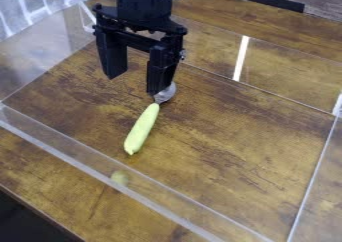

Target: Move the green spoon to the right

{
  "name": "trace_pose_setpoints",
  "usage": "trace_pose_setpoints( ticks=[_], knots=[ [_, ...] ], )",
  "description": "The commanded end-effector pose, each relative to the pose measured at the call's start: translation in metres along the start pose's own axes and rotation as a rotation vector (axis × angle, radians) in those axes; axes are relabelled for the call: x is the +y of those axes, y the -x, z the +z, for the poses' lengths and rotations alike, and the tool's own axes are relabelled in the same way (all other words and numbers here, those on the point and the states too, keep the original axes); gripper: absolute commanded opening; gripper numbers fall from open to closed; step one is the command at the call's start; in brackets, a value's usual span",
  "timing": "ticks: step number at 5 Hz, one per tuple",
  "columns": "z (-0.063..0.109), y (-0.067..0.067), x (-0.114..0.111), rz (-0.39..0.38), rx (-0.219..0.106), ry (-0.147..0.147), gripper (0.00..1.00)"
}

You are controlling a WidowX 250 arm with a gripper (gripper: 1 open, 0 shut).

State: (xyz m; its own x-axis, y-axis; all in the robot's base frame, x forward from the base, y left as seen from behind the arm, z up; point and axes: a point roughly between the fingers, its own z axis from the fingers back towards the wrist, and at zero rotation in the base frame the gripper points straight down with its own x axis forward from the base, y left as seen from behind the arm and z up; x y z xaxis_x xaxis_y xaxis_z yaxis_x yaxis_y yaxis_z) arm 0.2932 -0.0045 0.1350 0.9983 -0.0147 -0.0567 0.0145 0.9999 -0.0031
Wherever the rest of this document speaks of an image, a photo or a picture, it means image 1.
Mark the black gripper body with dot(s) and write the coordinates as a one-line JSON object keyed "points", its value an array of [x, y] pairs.
{"points": [[137, 23]]}

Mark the green handled metal spoon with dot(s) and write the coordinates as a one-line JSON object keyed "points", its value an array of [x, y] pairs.
{"points": [[143, 125]]}

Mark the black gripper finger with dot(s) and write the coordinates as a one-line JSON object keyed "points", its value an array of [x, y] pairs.
{"points": [[164, 57], [112, 54]]}

